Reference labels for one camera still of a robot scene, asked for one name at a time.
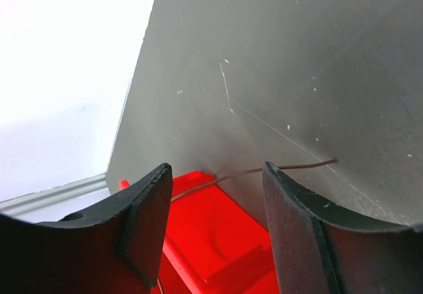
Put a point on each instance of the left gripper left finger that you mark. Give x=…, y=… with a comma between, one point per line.
x=112, y=246

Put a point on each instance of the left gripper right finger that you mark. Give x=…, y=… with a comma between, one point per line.
x=321, y=247

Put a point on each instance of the aluminium frame rail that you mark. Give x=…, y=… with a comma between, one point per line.
x=55, y=203

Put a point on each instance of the red bin far end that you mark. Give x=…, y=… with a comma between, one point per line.
x=212, y=245

